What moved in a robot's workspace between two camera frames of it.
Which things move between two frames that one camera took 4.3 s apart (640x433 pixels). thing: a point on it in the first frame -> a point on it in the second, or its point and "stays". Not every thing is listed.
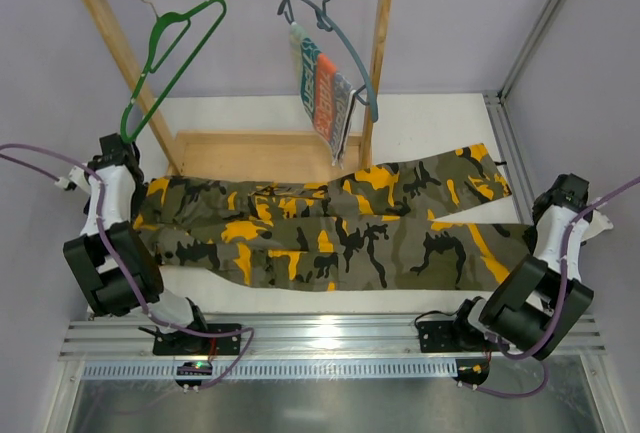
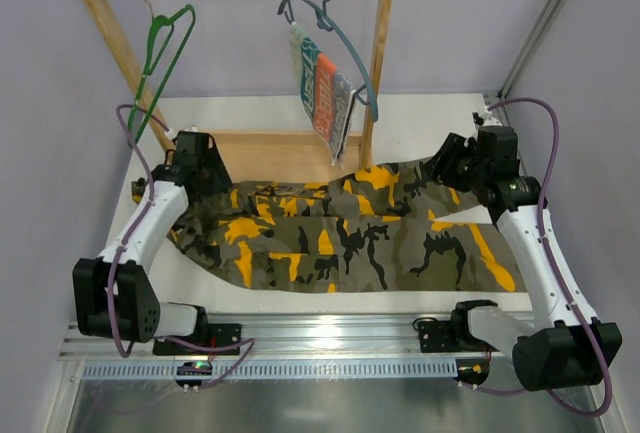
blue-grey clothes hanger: (326, 23) stays
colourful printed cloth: (328, 98) stays
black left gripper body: (133, 193) -> (212, 173)
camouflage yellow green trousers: (380, 227) stays
